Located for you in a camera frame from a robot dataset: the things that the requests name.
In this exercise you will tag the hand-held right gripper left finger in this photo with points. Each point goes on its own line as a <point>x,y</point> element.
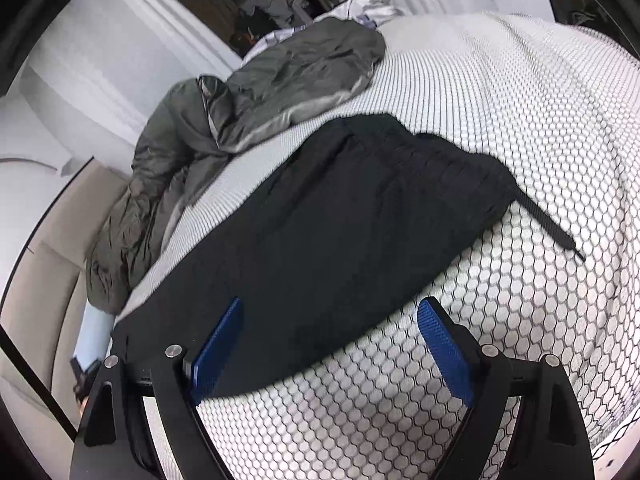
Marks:
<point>219,352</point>

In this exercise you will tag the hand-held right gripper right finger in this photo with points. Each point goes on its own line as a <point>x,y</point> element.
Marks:
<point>445,355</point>

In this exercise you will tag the black pants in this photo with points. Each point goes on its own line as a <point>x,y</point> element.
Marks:
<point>350,240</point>

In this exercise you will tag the black floor strip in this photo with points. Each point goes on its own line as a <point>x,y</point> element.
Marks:
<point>37,377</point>

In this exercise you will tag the white hexagon patterned mattress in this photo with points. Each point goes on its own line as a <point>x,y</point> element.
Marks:
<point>500,125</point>

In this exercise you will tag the grey puffer jacket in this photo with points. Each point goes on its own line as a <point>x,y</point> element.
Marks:
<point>300,75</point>

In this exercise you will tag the dark clothes pile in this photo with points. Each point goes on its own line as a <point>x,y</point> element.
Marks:
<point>265,7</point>

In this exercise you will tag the white crumpled cloth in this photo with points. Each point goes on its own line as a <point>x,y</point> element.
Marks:
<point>370,5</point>

